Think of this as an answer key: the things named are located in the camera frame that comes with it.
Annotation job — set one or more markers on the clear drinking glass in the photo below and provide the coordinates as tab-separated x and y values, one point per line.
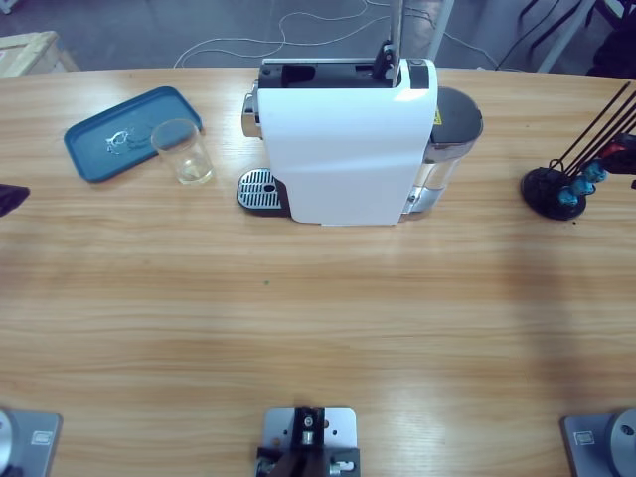
186	159

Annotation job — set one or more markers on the clear water tank black lid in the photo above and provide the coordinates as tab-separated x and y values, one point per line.
454	114

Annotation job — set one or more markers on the white capsule coffee machine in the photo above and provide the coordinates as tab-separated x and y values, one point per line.
343	154

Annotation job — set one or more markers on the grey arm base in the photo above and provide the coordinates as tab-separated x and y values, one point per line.
601	442
30	442

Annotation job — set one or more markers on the white metal table leg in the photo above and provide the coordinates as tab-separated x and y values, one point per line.
439	32

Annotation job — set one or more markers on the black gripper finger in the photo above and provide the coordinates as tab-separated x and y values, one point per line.
12	199
621	164
628	138

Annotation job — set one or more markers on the light wooden crate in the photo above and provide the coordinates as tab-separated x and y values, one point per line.
30	52

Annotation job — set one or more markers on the black capsule holder with rods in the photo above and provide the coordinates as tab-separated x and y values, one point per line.
541	191

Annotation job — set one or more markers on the white metal frame leg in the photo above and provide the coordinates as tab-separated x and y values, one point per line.
564	40

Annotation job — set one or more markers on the teal plastic tray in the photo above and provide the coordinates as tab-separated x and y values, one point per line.
114	124

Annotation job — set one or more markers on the silver coffee machine lever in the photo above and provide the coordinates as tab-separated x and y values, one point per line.
395	30

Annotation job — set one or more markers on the grey mount with dark post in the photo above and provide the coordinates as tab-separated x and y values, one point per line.
308	437

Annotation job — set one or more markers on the black chair legs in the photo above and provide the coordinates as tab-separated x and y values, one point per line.
616	42

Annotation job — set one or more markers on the metal grille drip tray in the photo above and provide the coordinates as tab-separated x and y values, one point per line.
258	191

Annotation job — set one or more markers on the blue coffee capsule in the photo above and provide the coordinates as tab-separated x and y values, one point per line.
595	172
568	199
582	187

